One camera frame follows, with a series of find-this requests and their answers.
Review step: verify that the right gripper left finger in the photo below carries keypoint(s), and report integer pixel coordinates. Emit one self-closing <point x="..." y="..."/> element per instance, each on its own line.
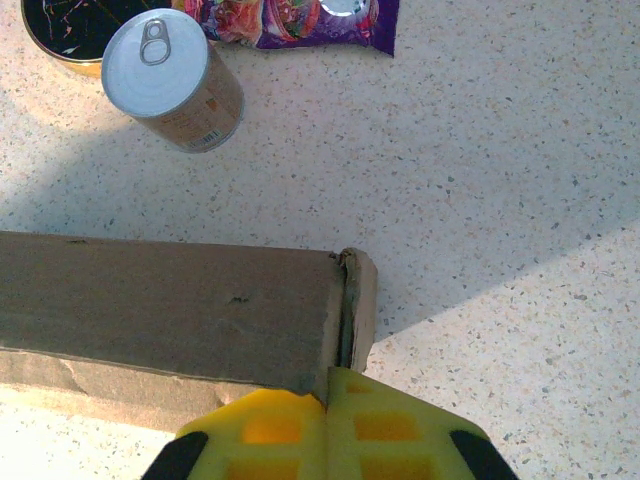
<point x="305" y="450"/>

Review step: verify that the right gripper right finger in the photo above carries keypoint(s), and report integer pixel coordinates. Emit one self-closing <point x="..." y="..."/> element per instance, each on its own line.
<point x="340" y="440"/>

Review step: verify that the brown cardboard paper box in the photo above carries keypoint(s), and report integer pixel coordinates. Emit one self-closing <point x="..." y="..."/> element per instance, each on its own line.
<point x="165" y="310"/>

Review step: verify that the tin can with pull tab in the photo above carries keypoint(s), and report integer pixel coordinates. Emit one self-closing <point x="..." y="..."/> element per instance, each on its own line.
<point x="165" y="85"/>

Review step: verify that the purple snack bag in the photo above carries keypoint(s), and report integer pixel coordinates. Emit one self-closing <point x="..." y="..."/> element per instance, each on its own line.
<point x="300" y="25"/>

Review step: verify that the black bowl with gold rim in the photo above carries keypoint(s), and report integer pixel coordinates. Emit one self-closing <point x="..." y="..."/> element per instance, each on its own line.
<point x="75" y="25"/>

